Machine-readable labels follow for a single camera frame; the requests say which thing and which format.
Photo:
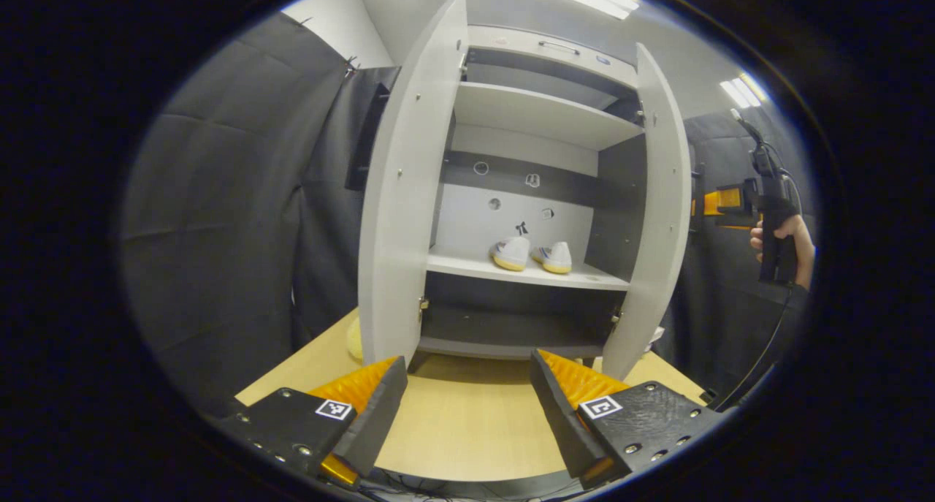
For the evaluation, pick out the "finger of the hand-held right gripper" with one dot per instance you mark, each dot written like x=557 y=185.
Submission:
x=719 y=201
x=734 y=223

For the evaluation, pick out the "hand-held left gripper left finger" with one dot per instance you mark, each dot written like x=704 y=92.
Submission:
x=380 y=414

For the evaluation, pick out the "white striped canvas shoe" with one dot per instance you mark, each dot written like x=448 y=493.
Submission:
x=555 y=257
x=511 y=253

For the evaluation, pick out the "white shoe cabinet door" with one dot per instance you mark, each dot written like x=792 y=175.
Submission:
x=402 y=217
x=657 y=232

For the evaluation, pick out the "white shoe cabinet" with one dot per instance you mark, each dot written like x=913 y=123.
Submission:
x=533 y=115

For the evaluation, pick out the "black backdrop cloth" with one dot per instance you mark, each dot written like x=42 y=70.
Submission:
x=329 y=232

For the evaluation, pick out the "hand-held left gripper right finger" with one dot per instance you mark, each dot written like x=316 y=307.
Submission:
x=562 y=421

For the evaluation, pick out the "black quilted curtain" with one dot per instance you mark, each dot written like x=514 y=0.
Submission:
x=212 y=217
x=716 y=305

